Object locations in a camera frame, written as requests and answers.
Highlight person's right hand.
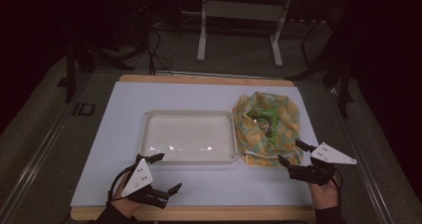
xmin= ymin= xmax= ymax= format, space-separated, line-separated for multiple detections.
xmin=308 ymin=178 xmax=340 ymax=211

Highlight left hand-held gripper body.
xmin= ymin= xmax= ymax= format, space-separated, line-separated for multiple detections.
xmin=120 ymin=153 xmax=170 ymax=209

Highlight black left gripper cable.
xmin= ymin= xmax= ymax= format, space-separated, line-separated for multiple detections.
xmin=106 ymin=163 xmax=137 ymax=203

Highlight white metal stand frame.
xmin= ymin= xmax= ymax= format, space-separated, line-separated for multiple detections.
xmin=196 ymin=0 xmax=295 ymax=69

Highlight white table mat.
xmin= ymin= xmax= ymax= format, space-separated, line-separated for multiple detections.
xmin=70 ymin=81 xmax=320 ymax=208

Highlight black metal stand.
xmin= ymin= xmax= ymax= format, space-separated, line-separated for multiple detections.
xmin=287 ymin=18 xmax=354 ymax=119
xmin=57 ymin=34 xmax=135 ymax=105

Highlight green snack packet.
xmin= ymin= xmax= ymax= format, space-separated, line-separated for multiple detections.
xmin=247 ymin=108 xmax=281 ymax=148

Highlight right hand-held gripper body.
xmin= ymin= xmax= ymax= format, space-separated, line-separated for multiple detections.
xmin=287 ymin=142 xmax=358 ymax=187

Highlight yellow patterned cloth bag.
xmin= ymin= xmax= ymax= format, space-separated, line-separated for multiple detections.
xmin=232 ymin=91 xmax=306 ymax=168

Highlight person's left hand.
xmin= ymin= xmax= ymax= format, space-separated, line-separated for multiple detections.
xmin=111 ymin=174 xmax=144 ymax=219

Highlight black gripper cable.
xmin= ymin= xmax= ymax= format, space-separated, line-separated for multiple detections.
xmin=106 ymin=163 xmax=137 ymax=203
xmin=331 ymin=168 xmax=344 ymax=198

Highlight black floor cables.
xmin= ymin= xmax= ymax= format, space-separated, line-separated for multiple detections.
xmin=140 ymin=24 xmax=174 ymax=77

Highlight metal floor rail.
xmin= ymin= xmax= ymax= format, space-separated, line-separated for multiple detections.
xmin=326 ymin=86 xmax=396 ymax=224
xmin=0 ymin=81 xmax=88 ymax=218

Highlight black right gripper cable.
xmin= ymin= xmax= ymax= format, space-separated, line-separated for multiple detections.
xmin=331 ymin=168 xmax=344 ymax=198

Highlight white plastic tray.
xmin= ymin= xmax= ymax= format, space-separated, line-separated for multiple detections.
xmin=138 ymin=110 xmax=241 ymax=165

